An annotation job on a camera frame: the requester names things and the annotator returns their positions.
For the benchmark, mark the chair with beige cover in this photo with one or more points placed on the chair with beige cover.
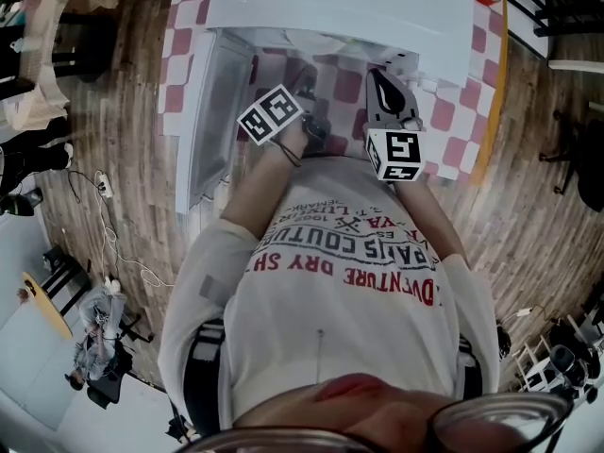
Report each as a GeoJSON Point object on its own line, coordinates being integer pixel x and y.
{"type": "Point", "coordinates": [42, 55]}

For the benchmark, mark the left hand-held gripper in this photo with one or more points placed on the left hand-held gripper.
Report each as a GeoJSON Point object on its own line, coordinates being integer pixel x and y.
{"type": "Point", "coordinates": [270, 115]}

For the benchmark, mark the white power strip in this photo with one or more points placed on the white power strip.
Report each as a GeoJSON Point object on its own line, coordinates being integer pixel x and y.
{"type": "Point", "coordinates": [105, 184]}

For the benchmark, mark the dark-framed eyeglasses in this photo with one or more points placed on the dark-framed eyeglasses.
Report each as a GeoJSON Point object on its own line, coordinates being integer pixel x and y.
{"type": "Point", "coordinates": [500, 425]}

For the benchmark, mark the black wrist band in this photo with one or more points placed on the black wrist band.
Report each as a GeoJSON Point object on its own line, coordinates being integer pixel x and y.
{"type": "Point", "coordinates": [289, 153]}

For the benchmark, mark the person's right forearm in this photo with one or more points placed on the person's right forearm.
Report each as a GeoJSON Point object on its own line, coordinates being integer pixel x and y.
{"type": "Point", "coordinates": [424, 215]}

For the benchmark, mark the round yellow table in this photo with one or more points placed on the round yellow table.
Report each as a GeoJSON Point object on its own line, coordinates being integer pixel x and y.
{"type": "Point", "coordinates": [47, 305]}

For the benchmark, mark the black metal railing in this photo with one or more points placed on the black metal railing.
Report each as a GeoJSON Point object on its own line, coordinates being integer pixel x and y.
{"type": "Point", "coordinates": [557, 7]}

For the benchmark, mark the person's face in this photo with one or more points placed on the person's face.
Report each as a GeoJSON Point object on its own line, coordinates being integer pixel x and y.
{"type": "Point", "coordinates": [377, 408]}

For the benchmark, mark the person's left forearm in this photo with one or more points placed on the person's left forearm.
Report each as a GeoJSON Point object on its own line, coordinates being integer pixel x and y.
{"type": "Point", "coordinates": [255, 196]}

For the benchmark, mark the black office chair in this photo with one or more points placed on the black office chair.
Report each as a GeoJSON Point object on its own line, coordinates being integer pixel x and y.
{"type": "Point", "coordinates": [582, 158]}

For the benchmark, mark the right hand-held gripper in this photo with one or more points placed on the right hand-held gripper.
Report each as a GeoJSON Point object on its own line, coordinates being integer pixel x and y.
{"type": "Point", "coordinates": [398, 151]}

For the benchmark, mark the red white chequered tablecloth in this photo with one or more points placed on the red white chequered tablecloth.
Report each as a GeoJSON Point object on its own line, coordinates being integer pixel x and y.
{"type": "Point", "coordinates": [349, 92]}

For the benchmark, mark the person's white printed shirt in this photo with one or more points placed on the person's white printed shirt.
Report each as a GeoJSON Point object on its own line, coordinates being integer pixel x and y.
{"type": "Point", "coordinates": [330, 347]}

